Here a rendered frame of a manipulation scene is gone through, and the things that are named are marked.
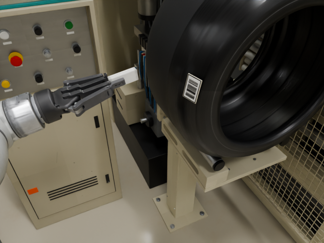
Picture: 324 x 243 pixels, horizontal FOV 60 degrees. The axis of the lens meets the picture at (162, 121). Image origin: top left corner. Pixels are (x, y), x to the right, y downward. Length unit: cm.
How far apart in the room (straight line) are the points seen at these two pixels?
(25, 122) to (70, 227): 134
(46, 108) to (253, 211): 159
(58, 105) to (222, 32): 39
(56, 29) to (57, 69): 18
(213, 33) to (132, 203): 149
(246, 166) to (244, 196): 95
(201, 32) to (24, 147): 108
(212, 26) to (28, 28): 81
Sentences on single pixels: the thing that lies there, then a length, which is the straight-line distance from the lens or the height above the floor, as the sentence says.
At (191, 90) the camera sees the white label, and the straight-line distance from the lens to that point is 65.
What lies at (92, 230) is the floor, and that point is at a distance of 188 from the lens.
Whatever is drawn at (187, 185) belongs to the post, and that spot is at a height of 30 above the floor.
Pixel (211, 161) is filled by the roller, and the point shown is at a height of 91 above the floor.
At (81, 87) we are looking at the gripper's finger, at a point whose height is 124.
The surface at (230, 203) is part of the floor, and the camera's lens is 198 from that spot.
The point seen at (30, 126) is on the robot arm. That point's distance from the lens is 66.
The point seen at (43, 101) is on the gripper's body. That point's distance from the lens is 65.
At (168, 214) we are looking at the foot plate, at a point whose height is 1.
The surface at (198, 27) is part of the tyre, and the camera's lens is 65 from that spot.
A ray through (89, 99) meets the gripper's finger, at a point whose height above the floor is 124.
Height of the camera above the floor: 159
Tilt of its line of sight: 39 degrees down
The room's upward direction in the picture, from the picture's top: straight up
